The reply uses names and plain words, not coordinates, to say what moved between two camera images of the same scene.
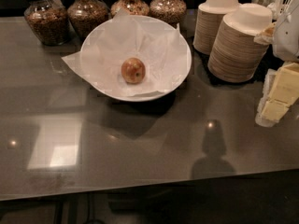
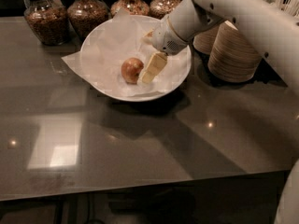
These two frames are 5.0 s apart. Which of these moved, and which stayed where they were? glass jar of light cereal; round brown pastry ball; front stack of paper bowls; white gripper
Moved: white gripper
Stayed: front stack of paper bowls; glass jar of light cereal; round brown pastry ball
